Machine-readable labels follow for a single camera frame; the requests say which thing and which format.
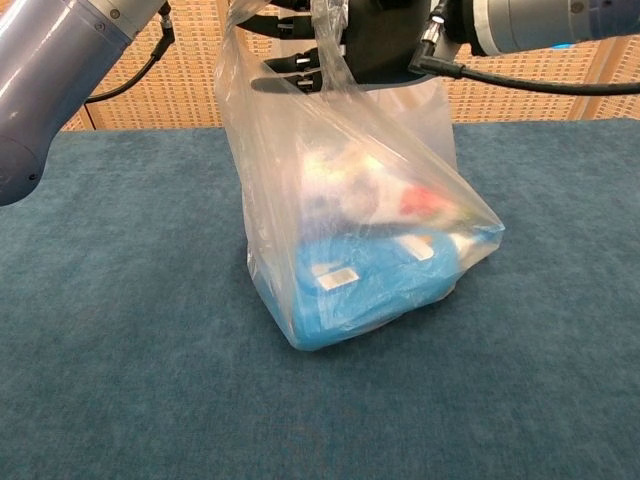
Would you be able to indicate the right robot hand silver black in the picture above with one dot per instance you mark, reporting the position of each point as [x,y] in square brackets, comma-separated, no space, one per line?
[385,40]

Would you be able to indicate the clear plastic shopping bag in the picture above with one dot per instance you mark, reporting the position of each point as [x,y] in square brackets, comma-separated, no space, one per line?
[360,200]

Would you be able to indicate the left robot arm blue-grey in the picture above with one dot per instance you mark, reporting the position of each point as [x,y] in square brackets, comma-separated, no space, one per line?
[45,90]

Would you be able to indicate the red and white packet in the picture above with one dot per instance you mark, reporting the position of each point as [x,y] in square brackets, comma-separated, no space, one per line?
[420,200]

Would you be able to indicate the bamboo folding screen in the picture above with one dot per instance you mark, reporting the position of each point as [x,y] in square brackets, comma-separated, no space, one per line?
[190,90]

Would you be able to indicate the blue plastic package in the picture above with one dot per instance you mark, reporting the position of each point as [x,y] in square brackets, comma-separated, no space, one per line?
[375,295]

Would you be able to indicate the blue carpet table mat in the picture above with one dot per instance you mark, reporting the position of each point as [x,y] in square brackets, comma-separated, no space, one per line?
[150,350]

